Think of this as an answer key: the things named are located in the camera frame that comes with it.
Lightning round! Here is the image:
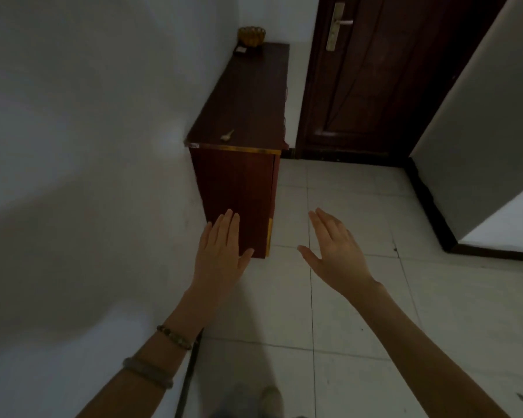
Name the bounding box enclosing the person's right forearm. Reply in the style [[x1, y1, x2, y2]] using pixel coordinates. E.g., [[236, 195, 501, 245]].
[[353, 280, 513, 418]]

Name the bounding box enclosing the dark brown wooden door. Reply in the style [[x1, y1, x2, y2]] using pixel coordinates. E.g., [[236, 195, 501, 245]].
[[295, 0, 511, 161]]

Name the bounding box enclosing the person's left forearm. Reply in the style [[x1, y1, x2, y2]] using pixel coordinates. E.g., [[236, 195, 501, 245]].
[[76, 285, 221, 418]]

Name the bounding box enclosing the golden woven basket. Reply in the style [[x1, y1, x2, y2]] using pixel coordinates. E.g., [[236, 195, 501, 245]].
[[237, 26, 266, 48]]

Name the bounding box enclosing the person's right hand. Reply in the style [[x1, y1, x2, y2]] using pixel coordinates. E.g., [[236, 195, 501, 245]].
[[297, 208, 379, 296]]

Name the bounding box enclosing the grey bangle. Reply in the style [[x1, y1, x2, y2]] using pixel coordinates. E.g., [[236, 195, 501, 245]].
[[122, 357, 174, 390]]

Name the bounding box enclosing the brass door handle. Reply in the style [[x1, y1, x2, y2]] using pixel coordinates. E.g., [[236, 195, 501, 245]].
[[326, 2, 354, 52]]

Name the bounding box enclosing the beaded bracelet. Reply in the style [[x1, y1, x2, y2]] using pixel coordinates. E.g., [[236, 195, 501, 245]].
[[156, 325, 193, 351]]

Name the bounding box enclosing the dark red wooden cabinet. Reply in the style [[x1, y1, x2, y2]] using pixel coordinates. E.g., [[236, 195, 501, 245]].
[[184, 42, 291, 260]]

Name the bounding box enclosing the person's left hand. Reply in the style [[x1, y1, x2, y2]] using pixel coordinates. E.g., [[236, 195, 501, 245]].
[[193, 209, 255, 302]]

